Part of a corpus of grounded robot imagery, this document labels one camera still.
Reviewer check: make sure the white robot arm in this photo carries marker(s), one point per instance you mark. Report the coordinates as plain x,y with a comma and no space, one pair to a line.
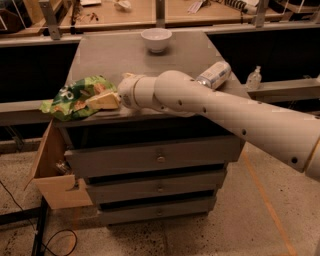
290,136

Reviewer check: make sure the top grey drawer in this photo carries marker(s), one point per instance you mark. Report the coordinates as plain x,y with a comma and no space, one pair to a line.
133,158

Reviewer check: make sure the brown cardboard box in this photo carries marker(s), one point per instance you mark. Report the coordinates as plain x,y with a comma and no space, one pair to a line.
60,190

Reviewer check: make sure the white ceramic bowl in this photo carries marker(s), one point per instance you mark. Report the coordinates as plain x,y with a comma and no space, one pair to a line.
156,40

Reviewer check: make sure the grey drawer cabinet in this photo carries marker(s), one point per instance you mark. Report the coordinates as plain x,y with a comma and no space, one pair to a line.
113,55

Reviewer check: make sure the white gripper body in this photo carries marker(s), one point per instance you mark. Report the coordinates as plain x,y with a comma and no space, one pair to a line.
126,92

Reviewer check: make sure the black metal stand leg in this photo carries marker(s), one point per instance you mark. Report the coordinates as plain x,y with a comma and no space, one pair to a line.
41,214

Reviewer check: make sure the green rice chip bag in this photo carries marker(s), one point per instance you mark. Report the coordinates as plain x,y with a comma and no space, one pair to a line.
70,102

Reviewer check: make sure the clear plastic water bottle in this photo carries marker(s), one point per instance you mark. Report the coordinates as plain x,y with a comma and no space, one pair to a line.
215,76

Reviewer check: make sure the bottom grey drawer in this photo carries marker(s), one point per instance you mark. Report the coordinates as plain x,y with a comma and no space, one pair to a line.
158,211

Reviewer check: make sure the small clear sanitizer bottle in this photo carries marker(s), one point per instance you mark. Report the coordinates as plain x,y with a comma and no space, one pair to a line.
254,79

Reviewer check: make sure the wooden background desk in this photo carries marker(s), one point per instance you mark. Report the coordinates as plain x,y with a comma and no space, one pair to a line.
27,18

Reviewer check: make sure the middle grey drawer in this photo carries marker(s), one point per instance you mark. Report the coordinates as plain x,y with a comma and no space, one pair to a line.
147,187

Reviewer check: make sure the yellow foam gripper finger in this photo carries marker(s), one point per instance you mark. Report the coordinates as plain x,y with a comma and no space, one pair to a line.
106,101

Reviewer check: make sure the grey drawer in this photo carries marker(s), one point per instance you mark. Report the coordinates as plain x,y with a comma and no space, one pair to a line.
133,158
147,187
158,211

